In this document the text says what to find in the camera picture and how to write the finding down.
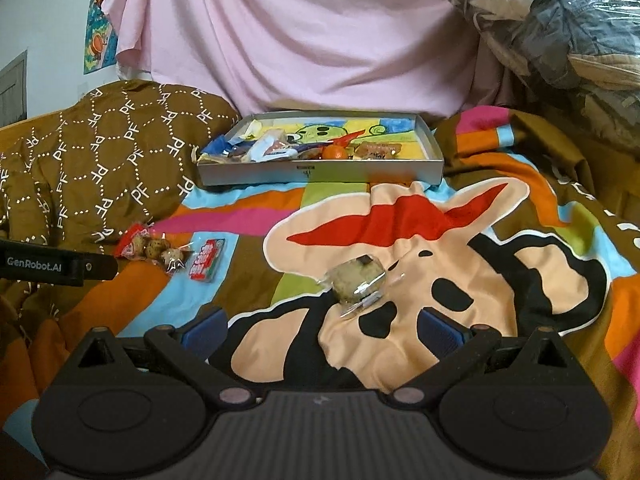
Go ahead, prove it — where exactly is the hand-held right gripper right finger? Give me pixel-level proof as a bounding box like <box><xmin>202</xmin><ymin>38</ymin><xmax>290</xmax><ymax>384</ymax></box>
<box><xmin>384</xmin><ymin>306</ymin><xmax>577</xmax><ymax>411</ymax></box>

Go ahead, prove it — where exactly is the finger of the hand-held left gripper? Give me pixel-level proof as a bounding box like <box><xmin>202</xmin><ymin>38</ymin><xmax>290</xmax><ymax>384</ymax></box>
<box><xmin>82</xmin><ymin>254</ymin><xmax>119</xmax><ymax>282</ymax></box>

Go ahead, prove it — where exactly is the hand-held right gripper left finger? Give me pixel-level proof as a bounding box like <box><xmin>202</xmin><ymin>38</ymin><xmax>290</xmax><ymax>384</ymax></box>
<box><xmin>64</xmin><ymin>306</ymin><xmax>257</xmax><ymax>411</ymax></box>

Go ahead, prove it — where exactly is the clear packet of speckled eggs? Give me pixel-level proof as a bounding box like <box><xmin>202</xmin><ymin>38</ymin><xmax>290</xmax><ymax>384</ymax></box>
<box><xmin>116</xmin><ymin>224</ymin><xmax>195</xmax><ymax>275</ymax></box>

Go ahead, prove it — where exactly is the clear cookie packet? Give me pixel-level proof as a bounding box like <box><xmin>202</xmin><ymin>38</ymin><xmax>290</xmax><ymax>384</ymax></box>
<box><xmin>322</xmin><ymin>254</ymin><xmax>407</xmax><ymax>318</ymax></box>

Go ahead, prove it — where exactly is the grey tray with cartoon print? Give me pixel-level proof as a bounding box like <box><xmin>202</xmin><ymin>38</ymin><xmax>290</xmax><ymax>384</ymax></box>
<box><xmin>195</xmin><ymin>111</ymin><xmax>445</xmax><ymax>187</ymax></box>

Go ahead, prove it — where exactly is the red and white candy packet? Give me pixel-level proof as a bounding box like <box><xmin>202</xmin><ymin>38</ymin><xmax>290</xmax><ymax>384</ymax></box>
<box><xmin>186</xmin><ymin>238</ymin><xmax>227</xmax><ymax>282</ymax></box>

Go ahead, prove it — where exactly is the brown patterned pillow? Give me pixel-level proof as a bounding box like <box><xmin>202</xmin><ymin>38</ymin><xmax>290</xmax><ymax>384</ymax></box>
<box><xmin>0</xmin><ymin>80</ymin><xmax>242</xmax><ymax>261</ymax></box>

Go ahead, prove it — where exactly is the cartoon printed blanket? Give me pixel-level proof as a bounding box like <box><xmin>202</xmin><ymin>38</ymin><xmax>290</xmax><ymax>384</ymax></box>
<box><xmin>0</xmin><ymin>105</ymin><xmax>640</xmax><ymax>480</ymax></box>

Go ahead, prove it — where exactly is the grey door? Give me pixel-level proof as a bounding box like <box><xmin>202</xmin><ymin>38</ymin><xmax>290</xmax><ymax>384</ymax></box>
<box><xmin>0</xmin><ymin>54</ymin><xmax>28</xmax><ymax>127</ymax></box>

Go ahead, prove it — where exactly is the white wrapped snack packet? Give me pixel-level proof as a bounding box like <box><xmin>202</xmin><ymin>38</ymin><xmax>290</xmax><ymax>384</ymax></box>
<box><xmin>247</xmin><ymin>130</ymin><xmax>301</xmax><ymax>162</ymax></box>

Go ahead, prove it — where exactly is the pink bed sheet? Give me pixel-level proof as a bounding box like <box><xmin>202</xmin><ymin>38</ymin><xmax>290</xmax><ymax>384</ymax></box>
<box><xmin>100</xmin><ymin>0</ymin><xmax>506</xmax><ymax>118</ymax></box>

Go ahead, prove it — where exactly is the clear plastic bag of clothes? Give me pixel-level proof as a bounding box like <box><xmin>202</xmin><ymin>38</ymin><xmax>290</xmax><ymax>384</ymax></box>
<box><xmin>436</xmin><ymin>0</ymin><xmax>640</xmax><ymax>133</ymax></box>

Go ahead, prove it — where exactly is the wall poster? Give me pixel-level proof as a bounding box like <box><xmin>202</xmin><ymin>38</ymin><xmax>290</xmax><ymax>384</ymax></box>
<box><xmin>82</xmin><ymin>0</ymin><xmax>122</xmax><ymax>75</ymax></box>

